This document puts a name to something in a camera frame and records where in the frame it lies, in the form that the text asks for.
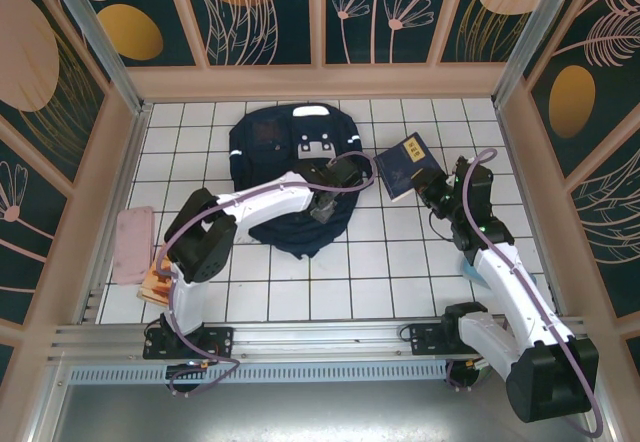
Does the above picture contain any aluminium mounting rail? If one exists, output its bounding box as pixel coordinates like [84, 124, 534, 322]
[47, 315, 599, 363]

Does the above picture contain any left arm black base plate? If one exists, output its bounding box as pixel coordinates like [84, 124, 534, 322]
[142, 325, 236, 361]

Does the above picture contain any orange book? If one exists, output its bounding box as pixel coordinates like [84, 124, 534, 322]
[138, 241, 177, 309]

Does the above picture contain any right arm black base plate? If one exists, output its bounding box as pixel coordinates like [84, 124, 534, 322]
[408, 319, 454, 358]

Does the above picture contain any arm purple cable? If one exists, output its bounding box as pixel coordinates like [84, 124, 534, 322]
[155, 151, 377, 399]
[447, 149, 605, 436]

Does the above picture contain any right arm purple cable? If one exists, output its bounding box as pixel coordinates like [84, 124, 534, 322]
[447, 149, 605, 436]

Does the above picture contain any aluminium frame post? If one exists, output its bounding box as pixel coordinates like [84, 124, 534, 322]
[42, 0, 154, 118]
[492, 0, 586, 108]

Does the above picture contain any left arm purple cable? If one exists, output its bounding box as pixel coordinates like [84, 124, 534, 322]
[155, 151, 377, 399]

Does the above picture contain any light blue plastic box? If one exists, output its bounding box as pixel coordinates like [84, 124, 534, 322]
[459, 256, 539, 289]

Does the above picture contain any grey metal sheet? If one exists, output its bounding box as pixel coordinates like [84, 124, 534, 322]
[29, 379, 614, 442]

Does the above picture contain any navy blue backpack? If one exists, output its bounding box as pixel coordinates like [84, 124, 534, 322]
[228, 103, 363, 261]

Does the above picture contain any slotted grey cable duct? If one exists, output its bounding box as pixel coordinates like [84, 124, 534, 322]
[67, 361, 454, 387]

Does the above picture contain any navy book yellow label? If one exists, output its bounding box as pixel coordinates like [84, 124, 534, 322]
[372, 131, 444, 205]

